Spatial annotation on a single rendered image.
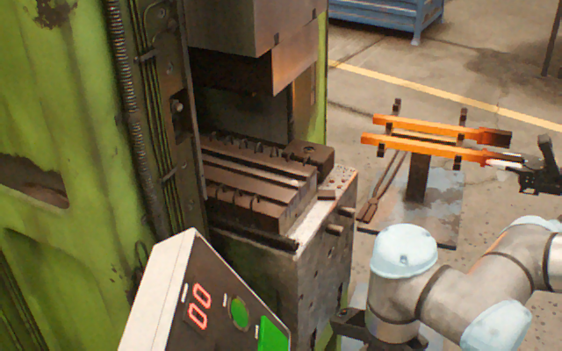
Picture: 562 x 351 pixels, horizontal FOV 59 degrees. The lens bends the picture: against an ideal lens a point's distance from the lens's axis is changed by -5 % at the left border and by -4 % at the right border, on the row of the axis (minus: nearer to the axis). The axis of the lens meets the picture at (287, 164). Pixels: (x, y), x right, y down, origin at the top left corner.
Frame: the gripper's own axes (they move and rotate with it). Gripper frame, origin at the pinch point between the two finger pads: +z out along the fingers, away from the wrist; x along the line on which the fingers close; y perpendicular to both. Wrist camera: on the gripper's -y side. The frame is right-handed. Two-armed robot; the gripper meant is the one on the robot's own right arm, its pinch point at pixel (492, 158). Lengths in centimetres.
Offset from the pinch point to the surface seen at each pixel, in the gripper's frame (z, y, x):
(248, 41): 47, -45, -50
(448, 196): 9.0, 26.4, 15.1
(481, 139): 3.0, 0.2, 9.7
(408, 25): 62, 79, 336
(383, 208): 28.2, 26.4, 2.9
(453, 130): 11.2, -0.8, 10.6
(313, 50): 42, -36, -28
